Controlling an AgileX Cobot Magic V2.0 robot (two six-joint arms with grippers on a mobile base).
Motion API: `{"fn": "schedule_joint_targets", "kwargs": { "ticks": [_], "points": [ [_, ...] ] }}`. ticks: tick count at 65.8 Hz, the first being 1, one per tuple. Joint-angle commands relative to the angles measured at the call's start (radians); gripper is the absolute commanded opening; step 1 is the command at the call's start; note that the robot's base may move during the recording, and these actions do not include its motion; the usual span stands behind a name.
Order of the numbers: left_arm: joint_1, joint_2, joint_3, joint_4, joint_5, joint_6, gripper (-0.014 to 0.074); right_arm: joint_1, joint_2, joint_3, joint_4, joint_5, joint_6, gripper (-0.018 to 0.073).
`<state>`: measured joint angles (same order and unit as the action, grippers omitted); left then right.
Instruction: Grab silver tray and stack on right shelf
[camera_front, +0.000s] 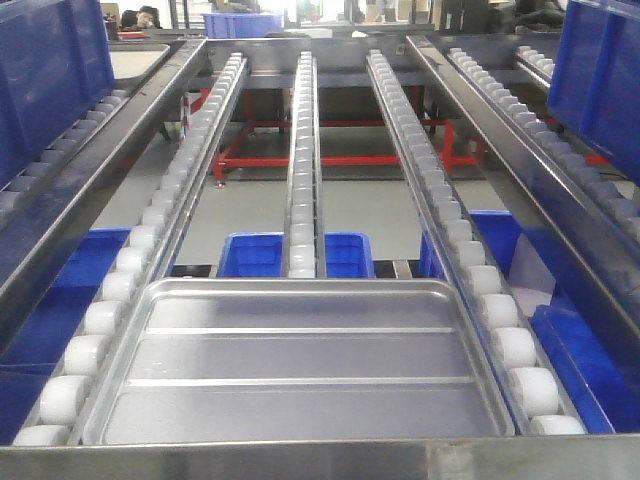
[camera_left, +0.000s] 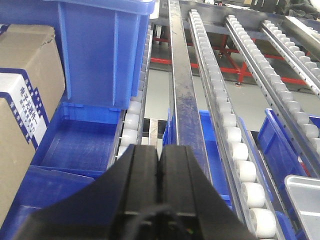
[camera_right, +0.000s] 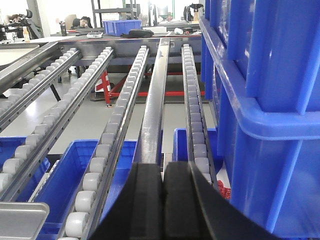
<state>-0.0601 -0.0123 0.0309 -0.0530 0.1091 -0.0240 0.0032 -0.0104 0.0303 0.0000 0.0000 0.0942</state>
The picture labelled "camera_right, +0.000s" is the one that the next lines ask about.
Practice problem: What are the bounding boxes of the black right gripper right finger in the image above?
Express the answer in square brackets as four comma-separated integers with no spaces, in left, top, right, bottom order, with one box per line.
[163,161,277,240]

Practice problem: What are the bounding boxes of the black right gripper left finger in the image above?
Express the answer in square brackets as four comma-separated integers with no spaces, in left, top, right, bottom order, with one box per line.
[90,163,163,240]

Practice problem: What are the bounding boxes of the small silver metal tray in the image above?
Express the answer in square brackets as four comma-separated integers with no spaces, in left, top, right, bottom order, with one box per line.
[0,202,50,240]

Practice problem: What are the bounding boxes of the grey roller track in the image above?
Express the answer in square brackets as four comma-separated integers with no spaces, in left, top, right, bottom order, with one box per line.
[58,45,149,240]
[0,48,82,131]
[0,46,114,202]
[181,44,219,190]

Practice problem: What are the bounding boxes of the blue bin with red parts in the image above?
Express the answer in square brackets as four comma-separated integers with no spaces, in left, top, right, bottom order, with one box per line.
[172,128,231,200]

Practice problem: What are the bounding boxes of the blue bin below rollers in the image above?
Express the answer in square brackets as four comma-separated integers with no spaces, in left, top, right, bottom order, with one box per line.
[35,139,137,240]

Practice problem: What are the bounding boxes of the stacked blue plastic crates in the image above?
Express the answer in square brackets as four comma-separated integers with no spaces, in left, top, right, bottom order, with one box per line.
[200,0,320,239]

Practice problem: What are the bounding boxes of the black pouch on table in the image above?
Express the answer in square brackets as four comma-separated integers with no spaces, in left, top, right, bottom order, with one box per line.
[120,29,154,39]

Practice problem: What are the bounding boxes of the distant blue crate on table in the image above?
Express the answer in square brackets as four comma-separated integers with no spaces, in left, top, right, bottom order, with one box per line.
[102,19,142,37]

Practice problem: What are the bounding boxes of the seated person in background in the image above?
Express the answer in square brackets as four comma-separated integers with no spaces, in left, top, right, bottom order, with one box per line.
[70,16,93,30]

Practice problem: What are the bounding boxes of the steel divider rail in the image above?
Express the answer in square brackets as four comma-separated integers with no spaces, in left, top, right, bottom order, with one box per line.
[134,38,170,164]

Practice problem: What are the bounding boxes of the red metal frame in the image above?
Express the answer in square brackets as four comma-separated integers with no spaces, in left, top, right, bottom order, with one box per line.
[94,70,206,106]

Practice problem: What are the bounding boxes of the steel side rail left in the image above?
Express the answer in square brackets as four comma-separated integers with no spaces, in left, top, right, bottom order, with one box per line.
[0,42,60,94]

